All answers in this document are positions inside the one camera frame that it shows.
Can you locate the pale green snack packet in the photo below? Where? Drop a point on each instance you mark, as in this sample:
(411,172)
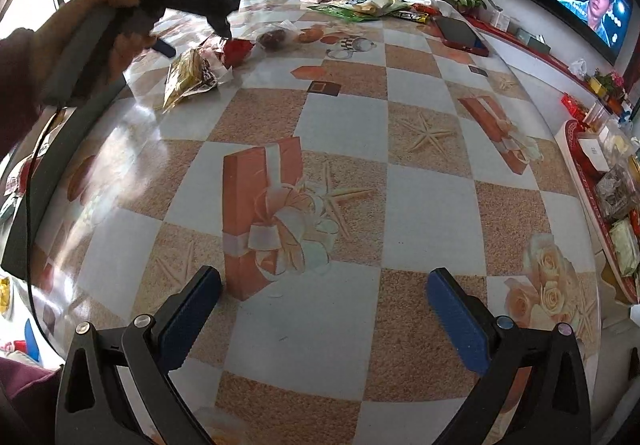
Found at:
(625,245)

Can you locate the person's purple clothing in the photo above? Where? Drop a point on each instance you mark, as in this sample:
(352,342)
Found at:
(25,405)

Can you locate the yellow black candy bar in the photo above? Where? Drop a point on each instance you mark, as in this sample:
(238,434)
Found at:
(412,16)

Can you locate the gold snack packet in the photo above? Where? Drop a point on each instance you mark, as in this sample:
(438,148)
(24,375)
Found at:
(182,77)

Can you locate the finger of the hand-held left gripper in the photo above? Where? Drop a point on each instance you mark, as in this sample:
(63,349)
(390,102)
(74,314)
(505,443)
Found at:
(165,47)
(222,7)

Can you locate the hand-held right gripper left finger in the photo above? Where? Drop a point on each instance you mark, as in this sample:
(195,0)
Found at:
(187,320)

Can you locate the small white plastic bag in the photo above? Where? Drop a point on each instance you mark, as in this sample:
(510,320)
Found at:
(580,68)

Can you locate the red snack packet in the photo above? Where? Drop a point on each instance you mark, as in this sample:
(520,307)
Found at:
(237,51)

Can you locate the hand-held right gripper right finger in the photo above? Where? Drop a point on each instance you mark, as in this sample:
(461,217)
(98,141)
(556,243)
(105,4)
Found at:
(457,325)

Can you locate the red snack tray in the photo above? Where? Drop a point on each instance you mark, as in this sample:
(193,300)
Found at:
(575,160)

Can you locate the clear snack packets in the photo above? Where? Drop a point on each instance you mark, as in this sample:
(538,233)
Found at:
(616,192)

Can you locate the clear glass cup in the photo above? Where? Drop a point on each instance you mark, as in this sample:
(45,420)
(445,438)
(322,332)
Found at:
(595,116)

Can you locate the person's left forearm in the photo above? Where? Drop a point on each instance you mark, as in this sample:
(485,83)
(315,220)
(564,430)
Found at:
(22,80)

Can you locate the dark red snack clear bag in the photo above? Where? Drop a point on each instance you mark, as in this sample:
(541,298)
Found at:
(272,39)

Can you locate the white card box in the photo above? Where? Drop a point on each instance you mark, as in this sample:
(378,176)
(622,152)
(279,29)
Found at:
(594,152)

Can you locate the phone in red case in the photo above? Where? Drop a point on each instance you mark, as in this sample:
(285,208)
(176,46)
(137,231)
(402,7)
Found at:
(460,35)

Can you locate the white boxes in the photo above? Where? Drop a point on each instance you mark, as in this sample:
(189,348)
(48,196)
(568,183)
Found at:
(497,17)

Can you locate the green tissue box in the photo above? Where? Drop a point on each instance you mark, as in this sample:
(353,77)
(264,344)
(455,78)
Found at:
(532,40)

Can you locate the cream chips bag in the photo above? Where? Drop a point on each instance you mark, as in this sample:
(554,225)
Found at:
(372,4)

